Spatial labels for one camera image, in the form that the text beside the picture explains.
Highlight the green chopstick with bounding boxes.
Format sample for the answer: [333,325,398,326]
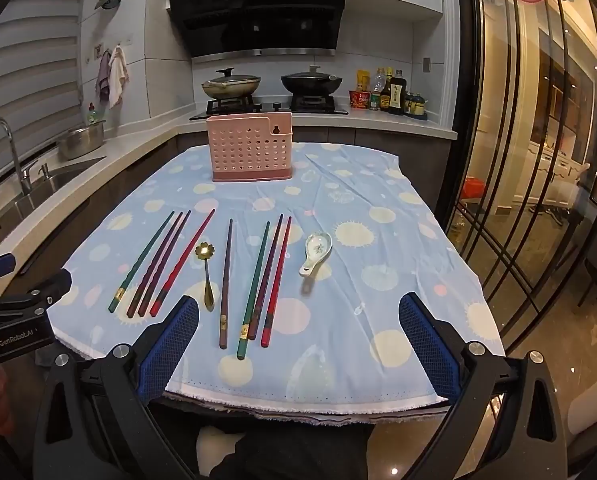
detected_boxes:
[107,210,176,313]
[236,221,270,360]

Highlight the stainless steel pot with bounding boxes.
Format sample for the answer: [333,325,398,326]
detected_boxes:
[58,121,105,161]

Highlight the beige wok with lid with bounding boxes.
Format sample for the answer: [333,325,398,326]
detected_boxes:
[202,69,260,101]

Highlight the small dark jars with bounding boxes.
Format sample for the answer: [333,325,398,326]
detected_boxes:
[406,92,428,120]

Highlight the white ceramic spoon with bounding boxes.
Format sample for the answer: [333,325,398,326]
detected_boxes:
[299,232,333,278]

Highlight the black gas stove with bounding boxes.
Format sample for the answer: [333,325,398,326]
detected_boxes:
[189,95,349,121]

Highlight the black range hood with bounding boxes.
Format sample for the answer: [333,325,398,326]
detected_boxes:
[167,0,349,58]

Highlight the purple hanging cloth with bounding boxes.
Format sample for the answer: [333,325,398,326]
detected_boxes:
[97,51,112,102]

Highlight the gold flower spoon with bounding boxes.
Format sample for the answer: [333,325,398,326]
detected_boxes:
[196,242,215,312]

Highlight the stainless steel sink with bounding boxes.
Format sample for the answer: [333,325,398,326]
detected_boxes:
[0,157,106,241]

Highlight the blue dotted tablecloth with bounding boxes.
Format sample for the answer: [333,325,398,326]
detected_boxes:
[46,141,504,416]

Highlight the large dark sauce bottle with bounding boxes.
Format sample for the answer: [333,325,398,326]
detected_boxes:
[389,79,408,116]

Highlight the chrome faucet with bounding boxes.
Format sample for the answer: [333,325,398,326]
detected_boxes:
[0,116,32,196]

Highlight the white hanging cloth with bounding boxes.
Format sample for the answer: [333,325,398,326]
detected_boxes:
[108,46,129,108]

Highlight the person's left hand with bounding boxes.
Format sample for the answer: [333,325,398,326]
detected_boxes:
[0,365,16,436]

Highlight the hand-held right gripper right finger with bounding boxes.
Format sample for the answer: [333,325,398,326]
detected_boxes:
[399,294,569,480]

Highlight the dark maroon chopstick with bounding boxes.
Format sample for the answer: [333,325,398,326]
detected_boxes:
[126,211,184,319]
[137,210,192,318]
[247,214,284,341]

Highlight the red chopstick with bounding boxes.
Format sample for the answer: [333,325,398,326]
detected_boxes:
[261,216,292,348]
[149,208,216,318]

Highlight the slim dark sauce bottle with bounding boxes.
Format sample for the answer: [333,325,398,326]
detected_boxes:
[380,67,394,112]

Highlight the black wok with lid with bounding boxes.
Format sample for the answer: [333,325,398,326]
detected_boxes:
[280,65,343,97]

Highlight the clear plastic bottle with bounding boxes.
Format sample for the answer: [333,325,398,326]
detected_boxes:
[370,71,387,111]

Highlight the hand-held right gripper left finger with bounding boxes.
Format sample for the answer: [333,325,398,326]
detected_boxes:
[32,295,202,480]

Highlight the brown chopstick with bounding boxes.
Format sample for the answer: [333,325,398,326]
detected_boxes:
[219,218,234,350]

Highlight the glass sliding door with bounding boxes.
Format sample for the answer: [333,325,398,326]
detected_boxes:
[459,0,597,361]

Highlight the window blinds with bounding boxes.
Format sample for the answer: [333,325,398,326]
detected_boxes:
[0,0,86,126]

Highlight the pink perforated utensil holder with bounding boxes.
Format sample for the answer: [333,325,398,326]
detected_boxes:
[206,112,293,183]

